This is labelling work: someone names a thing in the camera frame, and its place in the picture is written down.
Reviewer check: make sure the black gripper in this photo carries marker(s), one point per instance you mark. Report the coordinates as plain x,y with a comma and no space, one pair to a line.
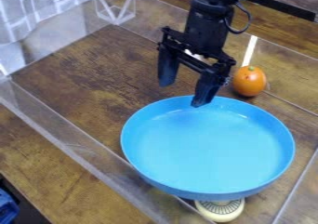
207,26

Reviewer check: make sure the orange toy ball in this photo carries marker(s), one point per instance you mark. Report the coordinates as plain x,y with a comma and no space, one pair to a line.
249,81

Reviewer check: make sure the blue round plastic tray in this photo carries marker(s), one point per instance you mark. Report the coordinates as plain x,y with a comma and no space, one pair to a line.
219,152

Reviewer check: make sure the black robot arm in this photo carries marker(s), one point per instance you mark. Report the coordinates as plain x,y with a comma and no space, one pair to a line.
198,62

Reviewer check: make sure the grey patterned curtain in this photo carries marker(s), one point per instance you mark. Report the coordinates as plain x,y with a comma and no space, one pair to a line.
20,15

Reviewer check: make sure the cream round toy disc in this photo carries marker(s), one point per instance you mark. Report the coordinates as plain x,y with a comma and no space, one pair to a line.
221,211

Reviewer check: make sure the blue object at corner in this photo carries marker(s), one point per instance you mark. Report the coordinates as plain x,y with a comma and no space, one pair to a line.
8,208

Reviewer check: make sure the clear acrylic enclosure wall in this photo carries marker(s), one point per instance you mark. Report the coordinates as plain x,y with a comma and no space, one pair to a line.
82,74

